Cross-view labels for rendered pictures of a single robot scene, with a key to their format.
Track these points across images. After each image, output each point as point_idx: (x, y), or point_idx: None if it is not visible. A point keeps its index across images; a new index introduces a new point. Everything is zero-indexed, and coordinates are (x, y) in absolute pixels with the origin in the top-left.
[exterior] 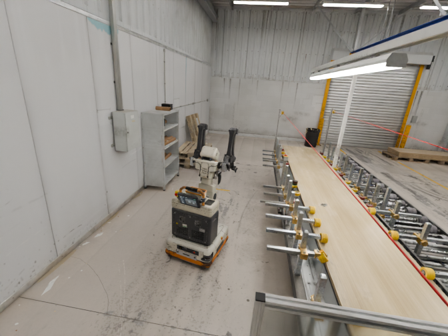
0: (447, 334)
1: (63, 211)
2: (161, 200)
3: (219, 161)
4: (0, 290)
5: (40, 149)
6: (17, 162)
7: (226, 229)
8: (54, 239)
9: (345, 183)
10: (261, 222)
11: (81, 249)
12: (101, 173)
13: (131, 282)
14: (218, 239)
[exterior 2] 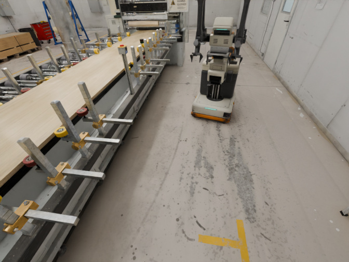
0: None
1: (316, 71)
2: (309, 174)
3: (211, 34)
4: (286, 75)
5: (343, 8)
6: (329, 11)
7: (193, 102)
8: (303, 82)
9: (59, 74)
10: (153, 142)
11: (294, 105)
12: None
13: (240, 93)
14: (198, 94)
